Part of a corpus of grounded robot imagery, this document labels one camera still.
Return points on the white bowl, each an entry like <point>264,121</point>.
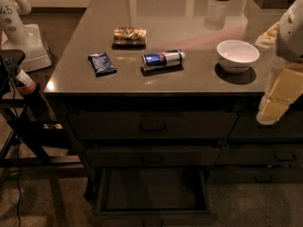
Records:
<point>236,56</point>

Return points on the golden snack packet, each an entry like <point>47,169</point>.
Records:
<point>130,35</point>

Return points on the dark drawer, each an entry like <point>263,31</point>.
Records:
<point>248,155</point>
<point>152,156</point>
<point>256,175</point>
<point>151,125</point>
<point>152,197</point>
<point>288,129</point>

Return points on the blue silver energy drink can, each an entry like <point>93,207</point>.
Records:
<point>161,60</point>

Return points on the cola bottle red label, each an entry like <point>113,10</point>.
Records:
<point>26,87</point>

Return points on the dark drawer cabinet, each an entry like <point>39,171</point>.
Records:
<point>198,85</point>

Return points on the black side table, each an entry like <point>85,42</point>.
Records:
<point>28,129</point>

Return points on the blue snack packet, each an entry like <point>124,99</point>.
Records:
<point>101,64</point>

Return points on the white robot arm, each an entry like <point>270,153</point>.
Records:
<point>284,84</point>

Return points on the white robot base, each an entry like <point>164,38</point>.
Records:
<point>28,38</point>

